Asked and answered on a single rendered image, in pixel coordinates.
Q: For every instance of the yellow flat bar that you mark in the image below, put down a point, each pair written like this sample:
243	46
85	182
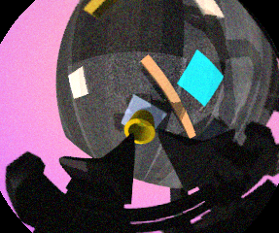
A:
96	7

